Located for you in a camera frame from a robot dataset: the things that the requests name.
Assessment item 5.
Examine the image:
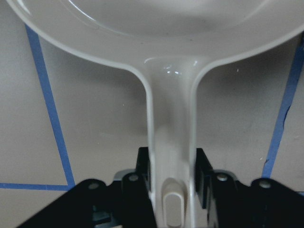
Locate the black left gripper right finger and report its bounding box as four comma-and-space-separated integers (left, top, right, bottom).
195, 148, 304, 228

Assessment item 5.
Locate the beige plastic dustpan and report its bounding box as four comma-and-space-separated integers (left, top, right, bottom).
9, 0, 304, 228

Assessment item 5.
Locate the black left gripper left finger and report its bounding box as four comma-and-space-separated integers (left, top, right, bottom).
19, 147, 157, 228

